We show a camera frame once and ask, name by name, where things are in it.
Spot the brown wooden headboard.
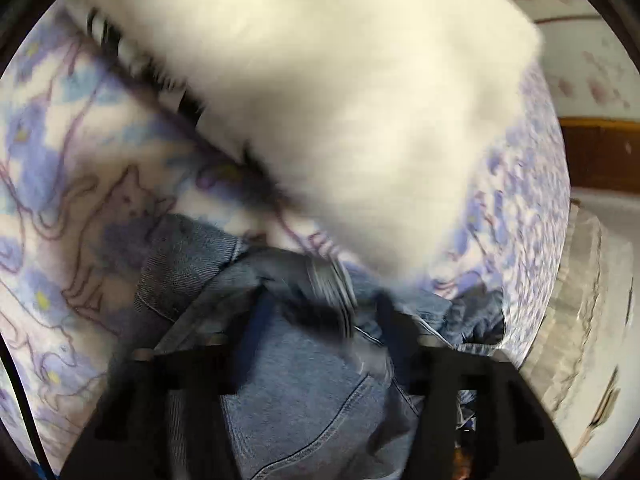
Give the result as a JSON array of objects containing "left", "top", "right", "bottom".
[{"left": 560, "top": 117, "right": 640, "bottom": 195}]

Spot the purple cat print blanket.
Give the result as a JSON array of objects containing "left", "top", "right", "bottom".
[{"left": 1, "top": 9, "right": 570, "bottom": 469}]

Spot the white fluffy folded garment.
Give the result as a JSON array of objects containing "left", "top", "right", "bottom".
[{"left": 87, "top": 0, "right": 541, "bottom": 278}]

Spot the beige curtain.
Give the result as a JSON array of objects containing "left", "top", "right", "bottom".
[{"left": 520, "top": 202, "right": 608, "bottom": 415}]

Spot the black cable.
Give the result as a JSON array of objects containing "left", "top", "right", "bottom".
[{"left": 0, "top": 334, "right": 54, "bottom": 480}]

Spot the blue denim garment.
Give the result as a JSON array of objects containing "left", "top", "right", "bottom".
[{"left": 136, "top": 214, "right": 504, "bottom": 479}]

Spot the black white printed folded garment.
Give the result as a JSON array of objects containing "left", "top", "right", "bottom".
[{"left": 67, "top": 3, "right": 276, "bottom": 196}]

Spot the white floral wardrobe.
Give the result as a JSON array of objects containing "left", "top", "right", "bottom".
[{"left": 513, "top": 0, "right": 639, "bottom": 122}]

